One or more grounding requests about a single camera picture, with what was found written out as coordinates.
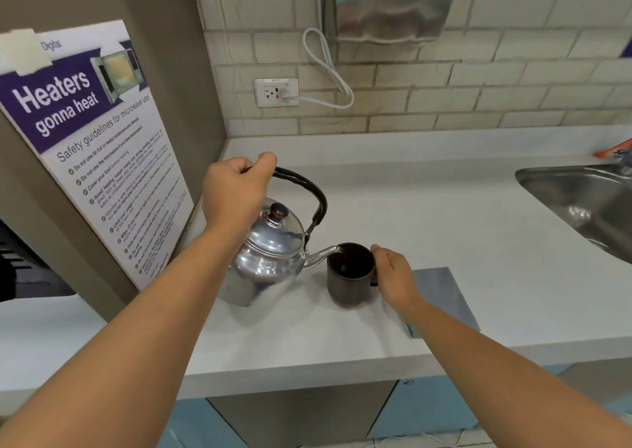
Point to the white wall outlet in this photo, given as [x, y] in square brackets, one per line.
[269, 92]

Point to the orange packet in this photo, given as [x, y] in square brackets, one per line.
[614, 147]

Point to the person's right thumb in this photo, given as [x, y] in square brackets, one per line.
[379, 254]

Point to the person's left forearm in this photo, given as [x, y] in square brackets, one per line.
[133, 334]

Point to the purple and white safety poster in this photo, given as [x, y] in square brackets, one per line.
[106, 156]

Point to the white plug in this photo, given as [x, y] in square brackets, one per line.
[290, 100]

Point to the piece of beige tape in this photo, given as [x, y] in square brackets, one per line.
[23, 52]

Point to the grey metal counter plate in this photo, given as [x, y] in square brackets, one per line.
[452, 299]

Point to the stainless steel sink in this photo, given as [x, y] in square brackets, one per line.
[577, 206]

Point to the person's left hand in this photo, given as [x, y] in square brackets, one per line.
[232, 193]

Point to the person's right hand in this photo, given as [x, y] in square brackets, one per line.
[397, 277]

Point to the purple wall sign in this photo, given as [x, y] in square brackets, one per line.
[627, 48]

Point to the grey cabinet door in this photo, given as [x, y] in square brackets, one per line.
[306, 413]

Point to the dark grey mug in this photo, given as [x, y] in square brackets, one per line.
[349, 280]

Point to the person's left fingers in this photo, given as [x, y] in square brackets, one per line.
[266, 161]

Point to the stainless steel hand dryer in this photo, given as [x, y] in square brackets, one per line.
[395, 3]

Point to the person's right forearm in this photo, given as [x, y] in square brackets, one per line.
[503, 378]

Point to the light blue cabinet door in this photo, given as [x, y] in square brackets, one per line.
[202, 425]
[449, 403]

